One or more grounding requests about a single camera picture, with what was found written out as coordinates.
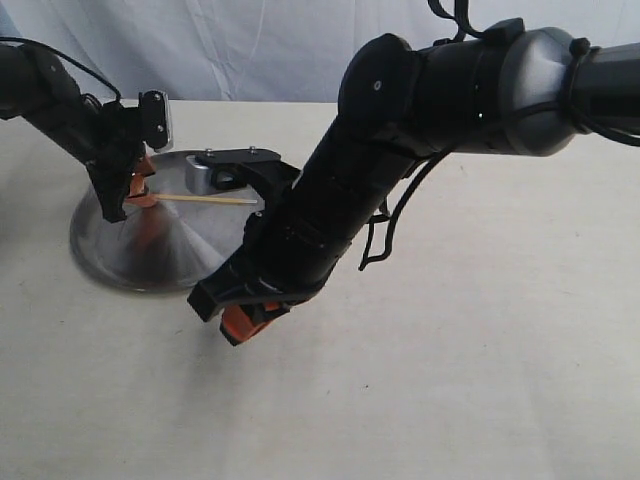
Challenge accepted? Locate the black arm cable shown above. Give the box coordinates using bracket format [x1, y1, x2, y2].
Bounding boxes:
[0, 35, 122, 109]
[357, 0, 640, 272]

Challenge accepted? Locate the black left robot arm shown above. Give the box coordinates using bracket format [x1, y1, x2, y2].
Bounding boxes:
[1, 40, 171, 223]

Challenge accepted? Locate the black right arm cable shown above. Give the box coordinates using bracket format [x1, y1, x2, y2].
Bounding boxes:
[357, 0, 640, 272]

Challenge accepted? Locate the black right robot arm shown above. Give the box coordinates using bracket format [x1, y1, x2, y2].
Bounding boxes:
[188, 18, 639, 345]

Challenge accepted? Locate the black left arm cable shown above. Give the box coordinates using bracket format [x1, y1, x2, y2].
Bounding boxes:
[0, 35, 122, 109]

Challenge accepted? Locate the thin wooden stick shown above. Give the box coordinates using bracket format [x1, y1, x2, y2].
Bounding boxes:
[153, 193, 258, 205]

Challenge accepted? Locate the light blue backdrop cloth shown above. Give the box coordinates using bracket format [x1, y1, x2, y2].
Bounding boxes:
[0, 0, 640, 105]

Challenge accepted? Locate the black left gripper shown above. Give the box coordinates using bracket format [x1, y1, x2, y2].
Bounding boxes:
[85, 100, 157, 223]

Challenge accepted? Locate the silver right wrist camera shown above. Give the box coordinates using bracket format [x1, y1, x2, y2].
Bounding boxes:
[184, 146, 300, 202]

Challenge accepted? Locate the round silver metal plate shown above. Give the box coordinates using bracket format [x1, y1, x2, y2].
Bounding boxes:
[70, 150, 264, 293]

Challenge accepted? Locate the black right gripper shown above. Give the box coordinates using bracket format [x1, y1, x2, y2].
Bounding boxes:
[187, 167, 385, 346]

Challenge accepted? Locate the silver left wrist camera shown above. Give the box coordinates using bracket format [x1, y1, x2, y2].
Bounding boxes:
[138, 90, 173, 153]

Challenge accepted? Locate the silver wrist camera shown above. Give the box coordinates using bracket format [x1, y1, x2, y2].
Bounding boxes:
[184, 146, 300, 202]
[138, 90, 173, 153]

